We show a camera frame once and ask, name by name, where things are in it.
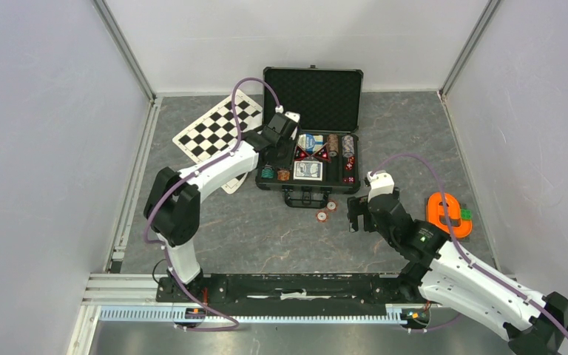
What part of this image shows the red five poker chip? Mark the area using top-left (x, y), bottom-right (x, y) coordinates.
top-left (325, 200), bottom-right (338, 212)
top-left (316, 211), bottom-right (328, 223)

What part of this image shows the all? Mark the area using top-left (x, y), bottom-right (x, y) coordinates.
top-left (294, 146), bottom-right (311, 161)
top-left (311, 144), bottom-right (331, 163)

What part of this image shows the blue boxed card deck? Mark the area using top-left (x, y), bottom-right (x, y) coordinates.
top-left (297, 133), bottom-right (325, 154)

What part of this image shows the blue backed card deck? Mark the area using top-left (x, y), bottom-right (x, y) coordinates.
top-left (293, 160), bottom-right (323, 181)

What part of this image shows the black poker set case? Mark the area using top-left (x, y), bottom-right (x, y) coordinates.
top-left (255, 66), bottom-right (364, 209)

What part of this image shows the brown poker chip stack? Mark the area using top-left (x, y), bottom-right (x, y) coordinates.
top-left (326, 134), bottom-right (339, 158)

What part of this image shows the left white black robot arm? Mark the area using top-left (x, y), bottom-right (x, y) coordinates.
top-left (143, 112), bottom-right (301, 302)

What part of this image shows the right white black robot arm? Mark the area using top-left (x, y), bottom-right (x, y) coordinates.
top-left (347, 193), bottom-right (568, 354)

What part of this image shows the red dice group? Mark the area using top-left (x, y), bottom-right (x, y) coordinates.
top-left (343, 156), bottom-right (356, 184)

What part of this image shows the teal poker chip stack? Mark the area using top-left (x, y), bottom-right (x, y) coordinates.
top-left (260, 166), bottom-right (275, 180)

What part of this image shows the black white checkerboard mat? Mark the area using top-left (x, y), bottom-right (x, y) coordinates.
top-left (172, 94), bottom-right (264, 195)

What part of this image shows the pink grey chip stack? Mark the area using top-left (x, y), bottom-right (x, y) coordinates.
top-left (341, 135), bottom-right (355, 159)

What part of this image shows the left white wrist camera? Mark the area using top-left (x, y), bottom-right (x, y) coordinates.
top-left (275, 105), bottom-right (301, 123)

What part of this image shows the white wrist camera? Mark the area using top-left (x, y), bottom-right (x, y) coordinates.
top-left (275, 105), bottom-right (301, 123)
top-left (366, 170), bottom-right (395, 202)

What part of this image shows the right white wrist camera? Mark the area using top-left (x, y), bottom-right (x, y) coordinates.
top-left (366, 170), bottom-right (395, 202)

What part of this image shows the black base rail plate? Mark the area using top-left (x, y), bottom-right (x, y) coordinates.
top-left (155, 273), bottom-right (431, 317)

